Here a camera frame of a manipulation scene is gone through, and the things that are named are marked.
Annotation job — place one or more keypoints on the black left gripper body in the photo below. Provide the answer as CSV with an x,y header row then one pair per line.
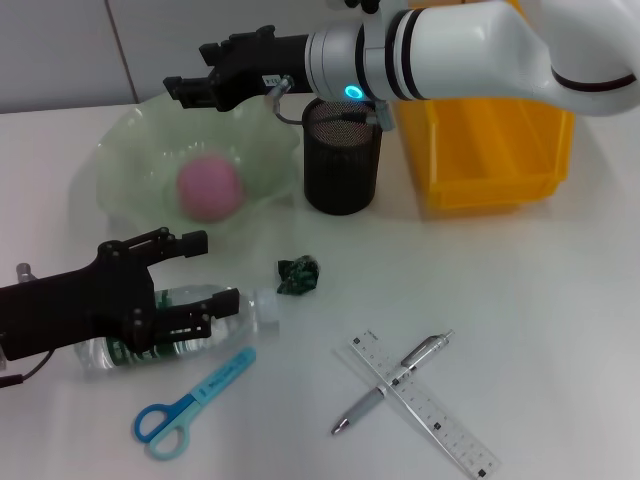
x,y
75,305

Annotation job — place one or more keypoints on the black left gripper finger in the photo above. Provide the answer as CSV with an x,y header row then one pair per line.
x,y
225,302
195,244

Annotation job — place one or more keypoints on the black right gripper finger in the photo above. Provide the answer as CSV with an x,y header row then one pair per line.
x,y
192,92
212,50

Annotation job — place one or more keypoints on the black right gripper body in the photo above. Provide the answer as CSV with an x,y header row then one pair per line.
x,y
260,65

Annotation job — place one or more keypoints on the clear green-label water bottle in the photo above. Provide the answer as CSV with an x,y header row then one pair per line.
x,y
252,315

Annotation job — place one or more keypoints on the pink peach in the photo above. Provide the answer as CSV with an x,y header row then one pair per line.
x,y
210,187

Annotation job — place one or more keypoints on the green plastic wrapper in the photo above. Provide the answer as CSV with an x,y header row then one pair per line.
x,y
300,275

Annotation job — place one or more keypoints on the green glass fruit plate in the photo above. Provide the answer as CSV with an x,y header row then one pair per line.
x,y
135,150

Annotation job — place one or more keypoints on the black mesh pen cup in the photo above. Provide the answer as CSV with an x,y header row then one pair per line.
x,y
342,170

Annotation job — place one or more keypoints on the blue scissors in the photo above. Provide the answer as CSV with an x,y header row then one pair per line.
x,y
165,430

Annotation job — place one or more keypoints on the silver pen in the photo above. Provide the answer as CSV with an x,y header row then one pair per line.
x,y
425,350

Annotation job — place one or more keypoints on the clear plastic ruler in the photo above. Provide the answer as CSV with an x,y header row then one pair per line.
x,y
440,415

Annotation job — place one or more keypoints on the yellow plastic bin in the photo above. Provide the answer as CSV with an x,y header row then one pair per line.
x,y
475,150

